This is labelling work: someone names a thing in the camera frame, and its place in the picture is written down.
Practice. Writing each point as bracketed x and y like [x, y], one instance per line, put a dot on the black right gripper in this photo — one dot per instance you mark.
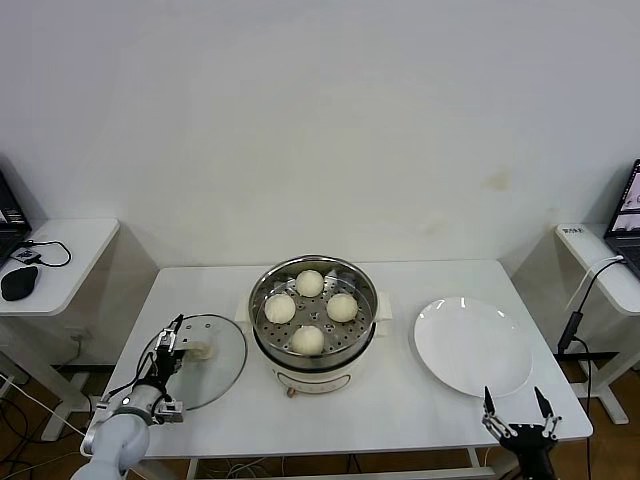
[532, 445]

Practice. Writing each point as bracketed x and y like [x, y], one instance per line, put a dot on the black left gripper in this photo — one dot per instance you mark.
[166, 367]

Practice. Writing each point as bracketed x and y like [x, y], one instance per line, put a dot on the white steamed baozi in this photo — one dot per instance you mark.
[309, 282]
[307, 340]
[279, 307]
[342, 306]

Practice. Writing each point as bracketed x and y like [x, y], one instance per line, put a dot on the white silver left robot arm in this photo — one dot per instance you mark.
[120, 440]

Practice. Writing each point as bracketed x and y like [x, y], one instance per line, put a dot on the perforated steel steamer basket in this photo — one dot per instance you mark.
[350, 332]

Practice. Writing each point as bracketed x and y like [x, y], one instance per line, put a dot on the white round plate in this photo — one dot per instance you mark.
[472, 350]

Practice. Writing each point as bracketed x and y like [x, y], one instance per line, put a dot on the white side table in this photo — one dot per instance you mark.
[590, 250]
[75, 260]

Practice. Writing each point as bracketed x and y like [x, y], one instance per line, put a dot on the black computer mouse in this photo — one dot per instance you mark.
[20, 282]

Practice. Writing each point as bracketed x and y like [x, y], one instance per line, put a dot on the small white printed label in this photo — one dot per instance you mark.
[573, 230]

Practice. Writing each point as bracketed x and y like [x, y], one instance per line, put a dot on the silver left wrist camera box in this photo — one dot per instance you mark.
[170, 412]

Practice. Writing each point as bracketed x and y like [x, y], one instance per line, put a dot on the white wall socket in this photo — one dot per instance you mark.
[80, 334]

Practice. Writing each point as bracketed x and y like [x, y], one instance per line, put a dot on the white main table frame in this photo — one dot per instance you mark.
[194, 470]

